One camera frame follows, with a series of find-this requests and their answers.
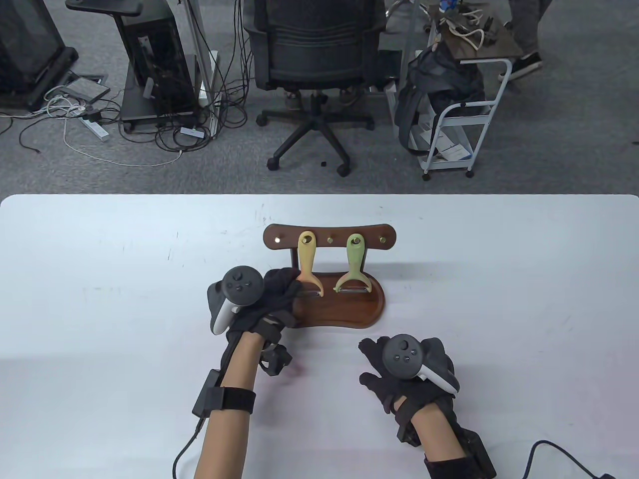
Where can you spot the person's left hand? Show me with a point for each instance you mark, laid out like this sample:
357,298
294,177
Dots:
277,294

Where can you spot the person's right hand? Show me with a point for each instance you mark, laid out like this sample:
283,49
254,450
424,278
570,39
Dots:
409,399

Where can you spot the person's left fingers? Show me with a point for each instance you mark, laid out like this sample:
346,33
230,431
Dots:
283,287

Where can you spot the person's right thumb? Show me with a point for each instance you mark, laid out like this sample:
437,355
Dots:
374,383

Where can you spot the person's right forearm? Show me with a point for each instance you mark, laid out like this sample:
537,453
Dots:
442,439

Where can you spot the person's left forearm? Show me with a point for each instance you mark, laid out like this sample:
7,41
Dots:
234,369

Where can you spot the yellow peeler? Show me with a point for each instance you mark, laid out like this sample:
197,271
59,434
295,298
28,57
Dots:
307,259

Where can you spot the grey white right hand controller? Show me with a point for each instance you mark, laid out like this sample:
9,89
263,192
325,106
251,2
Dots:
407,357

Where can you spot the grey white hand controller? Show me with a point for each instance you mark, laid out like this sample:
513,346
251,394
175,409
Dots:
239,289
407,357

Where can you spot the grey white left hand controller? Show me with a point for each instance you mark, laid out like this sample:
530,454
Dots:
239,289

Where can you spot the brown wooden hook rack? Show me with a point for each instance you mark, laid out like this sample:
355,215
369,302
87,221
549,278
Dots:
344,312

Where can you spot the green peeler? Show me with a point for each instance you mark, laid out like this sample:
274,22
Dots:
355,262

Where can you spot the black office chair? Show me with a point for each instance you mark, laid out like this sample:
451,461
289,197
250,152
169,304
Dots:
314,45

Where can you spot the grey power strip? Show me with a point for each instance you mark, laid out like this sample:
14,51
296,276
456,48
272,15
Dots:
95,127

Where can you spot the white metal trolley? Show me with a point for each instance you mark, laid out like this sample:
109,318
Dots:
472,124

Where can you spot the black bag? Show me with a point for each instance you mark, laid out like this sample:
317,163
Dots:
434,85

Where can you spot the black computer tower on stand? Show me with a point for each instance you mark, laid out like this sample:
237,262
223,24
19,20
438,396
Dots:
159,60

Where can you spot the white metal pole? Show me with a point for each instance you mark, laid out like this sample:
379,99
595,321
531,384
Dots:
197,35

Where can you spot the grey floor socket box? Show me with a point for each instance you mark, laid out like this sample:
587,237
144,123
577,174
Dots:
90,86

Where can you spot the brown side table top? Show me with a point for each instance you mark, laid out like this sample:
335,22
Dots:
491,40

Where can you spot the large black machine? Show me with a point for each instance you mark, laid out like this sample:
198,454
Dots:
25,45

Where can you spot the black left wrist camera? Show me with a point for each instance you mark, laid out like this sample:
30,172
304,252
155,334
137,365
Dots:
274,357

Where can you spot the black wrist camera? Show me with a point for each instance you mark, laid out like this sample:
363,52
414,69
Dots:
274,357
474,456

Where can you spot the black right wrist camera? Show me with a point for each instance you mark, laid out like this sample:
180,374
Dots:
474,456

